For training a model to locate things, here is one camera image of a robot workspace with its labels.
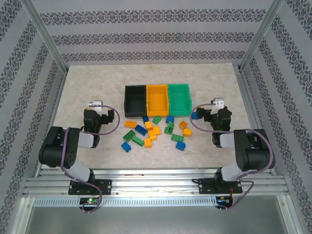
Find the grey metal shelf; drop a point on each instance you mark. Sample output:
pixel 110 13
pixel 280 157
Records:
pixel 156 219

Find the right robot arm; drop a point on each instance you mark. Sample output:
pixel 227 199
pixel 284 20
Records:
pixel 256 151

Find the green plastic bin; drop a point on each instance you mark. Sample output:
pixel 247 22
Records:
pixel 179 100

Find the small controller board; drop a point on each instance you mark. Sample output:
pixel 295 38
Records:
pixel 223 200
pixel 90 201

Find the yellow plastic bin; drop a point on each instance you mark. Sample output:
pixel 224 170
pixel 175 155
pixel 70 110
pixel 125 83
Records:
pixel 157 101

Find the aluminium side rail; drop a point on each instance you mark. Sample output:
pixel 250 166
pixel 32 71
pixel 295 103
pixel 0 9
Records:
pixel 247 97
pixel 57 97

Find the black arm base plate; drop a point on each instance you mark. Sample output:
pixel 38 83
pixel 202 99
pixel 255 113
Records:
pixel 104 186
pixel 207 186

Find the orange lego brick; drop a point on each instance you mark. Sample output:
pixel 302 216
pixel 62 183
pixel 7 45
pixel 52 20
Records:
pixel 182 125

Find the aluminium mounting rail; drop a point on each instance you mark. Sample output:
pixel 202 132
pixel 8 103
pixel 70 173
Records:
pixel 156 181

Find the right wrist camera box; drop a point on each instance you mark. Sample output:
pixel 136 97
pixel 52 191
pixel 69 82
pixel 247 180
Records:
pixel 217 103

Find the black plastic bin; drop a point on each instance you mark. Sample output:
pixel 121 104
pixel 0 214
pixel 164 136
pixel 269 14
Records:
pixel 135 102

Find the long yellow lego brick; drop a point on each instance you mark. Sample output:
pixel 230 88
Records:
pixel 130 124

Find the large yellow lego brick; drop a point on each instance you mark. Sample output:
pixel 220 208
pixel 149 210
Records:
pixel 154 134

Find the long green lego brick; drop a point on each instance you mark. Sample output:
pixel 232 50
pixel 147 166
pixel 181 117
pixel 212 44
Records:
pixel 138 141
pixel 177 138

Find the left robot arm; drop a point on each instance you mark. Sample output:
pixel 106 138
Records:
pixel 56 146

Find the long blue lego brick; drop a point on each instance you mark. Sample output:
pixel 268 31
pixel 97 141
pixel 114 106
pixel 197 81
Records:
pixel 141 130

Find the aluminium frame post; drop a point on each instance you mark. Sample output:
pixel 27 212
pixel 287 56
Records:
pixel 262 34
pixel 44 36

